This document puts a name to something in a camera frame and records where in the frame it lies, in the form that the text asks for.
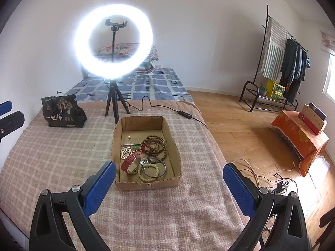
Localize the white pearl bracelet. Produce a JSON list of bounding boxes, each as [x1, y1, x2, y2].
[[120, 146, 137, 160]]

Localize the black printed snack bag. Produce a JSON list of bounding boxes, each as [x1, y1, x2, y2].
[[41, 94, 88, 128]]

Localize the black cable with controller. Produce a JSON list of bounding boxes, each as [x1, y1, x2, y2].
[[119, 96, 208, 129]]

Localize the pale green bead bracelet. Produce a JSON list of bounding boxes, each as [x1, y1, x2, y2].
[[137, 162, 161, 182]]

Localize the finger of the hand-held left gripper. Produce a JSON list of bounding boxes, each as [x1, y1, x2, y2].
[[0, 100, 13, 116], [0, 110, 25, 143]]

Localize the black tripod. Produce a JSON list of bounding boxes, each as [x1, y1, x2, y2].
[[103, 78, 131, 126]]

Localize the dark purple flat box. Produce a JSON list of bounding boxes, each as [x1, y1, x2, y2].
[[308, 102, 328, 121]]

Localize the blue patterned bedsheet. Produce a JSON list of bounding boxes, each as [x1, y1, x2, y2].
[[63, 68, 189, 102]]

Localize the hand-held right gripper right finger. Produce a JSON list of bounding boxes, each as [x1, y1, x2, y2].
[[223, 163, 309, 251]]

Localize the floral pillow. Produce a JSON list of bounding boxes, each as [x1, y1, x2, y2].
[[94, 42, 160, 72]]

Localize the window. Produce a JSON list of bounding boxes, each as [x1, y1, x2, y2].
[[322, 55, 335, 101]]

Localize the tan and red gift box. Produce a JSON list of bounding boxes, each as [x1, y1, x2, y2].
[[298, 104, 327, 136]]

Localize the pink plaid blanket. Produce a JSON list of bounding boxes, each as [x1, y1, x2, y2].
[[0, 101, 249, 251]]

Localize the shallow cardboard box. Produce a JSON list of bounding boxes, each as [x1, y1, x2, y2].
[[111, 115, 182, 191]]

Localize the floral window blind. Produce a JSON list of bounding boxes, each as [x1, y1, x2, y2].
[[321, 31, 335, 56]]

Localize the dark hanging clothes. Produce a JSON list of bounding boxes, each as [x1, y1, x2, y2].
[[280, 38, 311, 108]]

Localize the white ring light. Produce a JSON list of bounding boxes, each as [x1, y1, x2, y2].
[[74, 4, 153, 80]]

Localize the brown wooden bead necklace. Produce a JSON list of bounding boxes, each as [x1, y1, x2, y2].
[[140, 134, 167, 161]]

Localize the black phone holder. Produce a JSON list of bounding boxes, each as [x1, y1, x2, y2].
[[105, 19, 128, 63]]

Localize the black metal clothes rack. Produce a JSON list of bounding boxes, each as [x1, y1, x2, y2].
[[239, 4, 309, 113]]

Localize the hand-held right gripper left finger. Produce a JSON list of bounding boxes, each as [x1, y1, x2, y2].
[[29, 161, 117, 251]]

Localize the red-brown leather wristwatch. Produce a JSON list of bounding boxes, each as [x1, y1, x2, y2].
[[120, 154, 142, 175]]

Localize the grey striped hanging cloth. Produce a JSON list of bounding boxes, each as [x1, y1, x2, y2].
[[258, 17, 288, 80]]

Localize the yellow plastic crate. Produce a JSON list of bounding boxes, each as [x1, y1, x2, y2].
[[265, 80, 286, 100]]

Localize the dark thin bangle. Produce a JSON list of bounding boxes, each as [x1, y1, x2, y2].
[[141, 158, 166, 178]]

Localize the power strip with plugs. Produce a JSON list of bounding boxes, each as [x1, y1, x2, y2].
[[267, 179, 291, 196]]

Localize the orange cloth covered table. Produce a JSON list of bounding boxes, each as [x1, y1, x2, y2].
[[270, 110, 330, 177]]

